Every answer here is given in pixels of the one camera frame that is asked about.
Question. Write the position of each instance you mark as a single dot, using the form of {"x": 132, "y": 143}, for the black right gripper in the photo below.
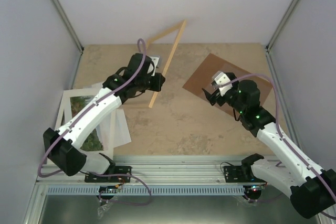
{"x": 214, "y": 97}

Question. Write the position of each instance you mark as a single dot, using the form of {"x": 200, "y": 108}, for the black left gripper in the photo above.
{"x": 157, "y": 85}

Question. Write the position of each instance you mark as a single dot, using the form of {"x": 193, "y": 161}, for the light wooden picture frame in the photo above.
{"x": 179, "y": 28}

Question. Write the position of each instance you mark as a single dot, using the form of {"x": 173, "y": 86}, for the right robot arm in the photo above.
{"x": 310, "y": 188}

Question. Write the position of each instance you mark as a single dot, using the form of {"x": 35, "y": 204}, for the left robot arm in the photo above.
{"x": 126, "y": 83}

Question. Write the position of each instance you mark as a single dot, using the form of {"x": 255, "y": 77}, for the landscape photo print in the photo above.
{"x": 92, "y": 142}

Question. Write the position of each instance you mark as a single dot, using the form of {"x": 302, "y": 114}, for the white photo mat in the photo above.
{"x": 65, "y": 98}

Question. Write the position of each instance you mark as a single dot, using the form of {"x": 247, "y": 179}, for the brown backing board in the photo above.
{"x": 202, "y": 78}

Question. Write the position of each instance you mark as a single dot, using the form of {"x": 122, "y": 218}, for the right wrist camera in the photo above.
{"x": 222, "y": 82}

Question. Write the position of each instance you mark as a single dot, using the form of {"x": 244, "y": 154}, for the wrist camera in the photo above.
{"x": 156, "y": 60}
{"x": 222, "y": 82}

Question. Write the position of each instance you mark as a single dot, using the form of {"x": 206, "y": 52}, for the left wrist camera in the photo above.
{"x": 156, "y": 60}

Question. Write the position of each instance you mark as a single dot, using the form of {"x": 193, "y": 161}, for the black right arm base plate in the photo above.
{"x": 234, "y": 174}

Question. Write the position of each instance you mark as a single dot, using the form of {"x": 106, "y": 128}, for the aluminium mounting rail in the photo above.
{"x": 178, "y": 169}

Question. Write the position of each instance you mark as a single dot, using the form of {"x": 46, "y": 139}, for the slotted grey cable duct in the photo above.
{"x": 157, "y": 190}

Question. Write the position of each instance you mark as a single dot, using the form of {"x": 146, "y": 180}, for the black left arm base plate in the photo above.
{"x": 117, "y": 174}

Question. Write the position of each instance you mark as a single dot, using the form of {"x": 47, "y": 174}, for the left aluminium corner post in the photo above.
{"x": 64, "y": 18}

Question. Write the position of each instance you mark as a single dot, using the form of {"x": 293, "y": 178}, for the aluminium corner post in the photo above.
{"x": 287, "y": 15}
{"x": 64, "y": 18}

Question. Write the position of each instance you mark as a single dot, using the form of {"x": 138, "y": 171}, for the right aluminium corner post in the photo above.
{"x": 287, "y": 15}

